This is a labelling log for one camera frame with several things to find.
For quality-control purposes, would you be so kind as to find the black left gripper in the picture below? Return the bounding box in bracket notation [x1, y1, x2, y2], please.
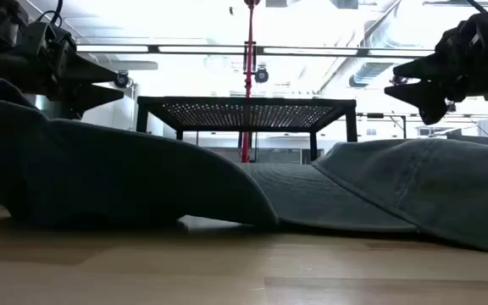
[14, 21, 125, 120]

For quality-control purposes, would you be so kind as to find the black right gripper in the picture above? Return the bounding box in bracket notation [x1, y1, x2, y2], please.
[384, 2, 488, 126]

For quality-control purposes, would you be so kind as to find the dark grey baseball cap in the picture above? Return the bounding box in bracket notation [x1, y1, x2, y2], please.
[0, 75, 280, 230]

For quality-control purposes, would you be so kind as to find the round black ceiling lamp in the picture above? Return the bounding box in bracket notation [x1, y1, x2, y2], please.
[113, 70, 131, 89]
[253, 66, 270, 85]

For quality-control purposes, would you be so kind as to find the grey ceiling panel lamp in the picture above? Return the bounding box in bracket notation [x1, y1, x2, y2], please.
[86, 60, 159, 72]

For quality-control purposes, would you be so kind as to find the black computer monitor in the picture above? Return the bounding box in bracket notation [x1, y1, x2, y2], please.
[446, 131, 488, 146]

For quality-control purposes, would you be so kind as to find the long ceiling light bar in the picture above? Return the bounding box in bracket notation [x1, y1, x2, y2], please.
[76, 44, 435, 58]

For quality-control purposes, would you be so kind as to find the black perforated metal stand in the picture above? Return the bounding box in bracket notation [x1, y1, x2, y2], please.
[136, 96, 358, 164]

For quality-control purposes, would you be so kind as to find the black pole clamp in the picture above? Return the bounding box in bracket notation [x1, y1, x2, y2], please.
[242, 41, 257, 73]

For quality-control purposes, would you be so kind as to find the red pole stand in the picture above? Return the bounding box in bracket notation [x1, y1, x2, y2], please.
[241, 0, 262, 164]

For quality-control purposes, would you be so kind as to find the silver ceiling air duct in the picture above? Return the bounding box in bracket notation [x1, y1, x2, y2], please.
[318, 0, 440, 94]

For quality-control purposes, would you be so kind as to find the black metal frame rack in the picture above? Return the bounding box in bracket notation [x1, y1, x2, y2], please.
[356, 112, 408, 140]

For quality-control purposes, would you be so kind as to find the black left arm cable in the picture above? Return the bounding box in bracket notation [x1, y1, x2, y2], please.
[36, 0, 65, 27]

